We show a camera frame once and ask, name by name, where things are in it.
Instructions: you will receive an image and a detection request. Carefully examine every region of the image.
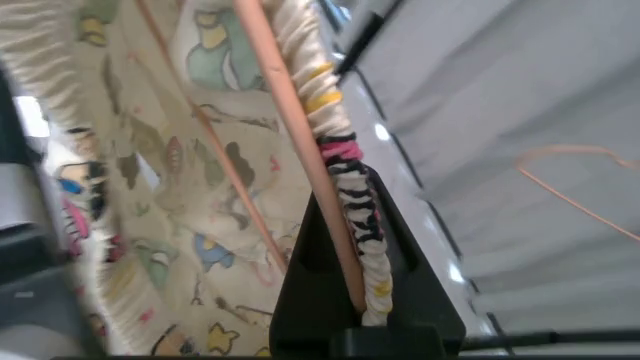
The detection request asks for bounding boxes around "pink clothes hanger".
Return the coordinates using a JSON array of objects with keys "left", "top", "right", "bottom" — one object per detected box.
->
[
  {"left": 132, "top": 0, "right": 369, "bottom": 315},
  {"left": 514, "top": 143, "right": 640, "bottom": 245}
]

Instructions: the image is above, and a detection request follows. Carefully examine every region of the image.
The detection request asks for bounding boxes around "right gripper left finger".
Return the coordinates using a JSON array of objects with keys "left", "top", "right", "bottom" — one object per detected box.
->
[{"left": 269, "top": 192, "right": 367, "bottom": 357}]

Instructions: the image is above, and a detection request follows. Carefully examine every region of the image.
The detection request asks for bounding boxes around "cream printed garment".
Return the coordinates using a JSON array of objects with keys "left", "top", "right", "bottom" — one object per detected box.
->
[{"left": 0, "top": 0, "right": 396, "bottom": 357}]

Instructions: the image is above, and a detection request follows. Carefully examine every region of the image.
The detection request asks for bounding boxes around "white curtain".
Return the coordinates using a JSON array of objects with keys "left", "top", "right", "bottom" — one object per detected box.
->
[{"left": 344, "top": 0, "right": 640, "bottom": 335}]

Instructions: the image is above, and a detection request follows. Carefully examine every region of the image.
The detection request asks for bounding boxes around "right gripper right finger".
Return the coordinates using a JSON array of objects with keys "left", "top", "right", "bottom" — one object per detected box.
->
[{"left": 367, "top": 166, "right": 467, "bottom": 357}]

